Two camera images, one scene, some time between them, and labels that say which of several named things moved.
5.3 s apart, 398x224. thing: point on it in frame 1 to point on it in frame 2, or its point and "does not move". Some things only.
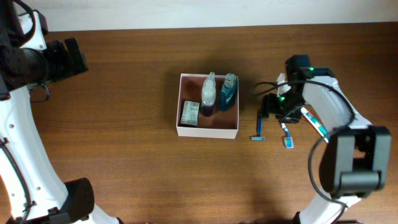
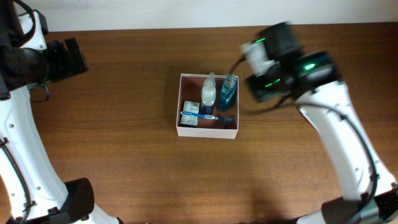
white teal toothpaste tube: (323, 131) does not move
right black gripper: (270, 106) to (255, 85)
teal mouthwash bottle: (228, 91) does not move
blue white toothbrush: (288, 140) to (210, 116)
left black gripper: (57, 50) does not move
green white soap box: (190, 113) does not move
